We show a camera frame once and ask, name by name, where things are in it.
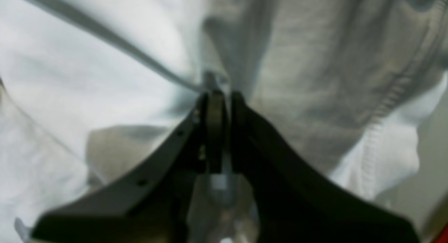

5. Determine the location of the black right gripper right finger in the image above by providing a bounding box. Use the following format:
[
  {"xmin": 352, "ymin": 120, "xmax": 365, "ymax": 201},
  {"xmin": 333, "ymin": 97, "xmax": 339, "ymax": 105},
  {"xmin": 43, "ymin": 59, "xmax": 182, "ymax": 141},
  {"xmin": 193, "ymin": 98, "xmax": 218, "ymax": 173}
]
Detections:
[{"xmin": 231, "ymin": 92, "xmax": 419, "ymax": 243}]

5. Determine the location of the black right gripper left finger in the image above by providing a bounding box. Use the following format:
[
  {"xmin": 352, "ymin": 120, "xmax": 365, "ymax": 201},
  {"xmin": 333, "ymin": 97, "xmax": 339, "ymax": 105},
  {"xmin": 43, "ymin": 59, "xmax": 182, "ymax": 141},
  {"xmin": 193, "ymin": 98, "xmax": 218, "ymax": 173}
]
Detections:
[{"xmin": 29, "ymin": 91, "xmax": 226, "ymax": 243}]

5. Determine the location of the white t-shirt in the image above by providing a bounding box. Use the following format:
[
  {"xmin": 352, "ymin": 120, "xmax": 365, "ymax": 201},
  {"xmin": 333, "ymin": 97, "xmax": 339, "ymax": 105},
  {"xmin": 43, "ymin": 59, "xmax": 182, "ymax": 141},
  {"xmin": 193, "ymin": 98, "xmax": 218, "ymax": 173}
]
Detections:
[{"xmin": 1, "ymin": 0, "xmax": 447, "ymax": 243}]

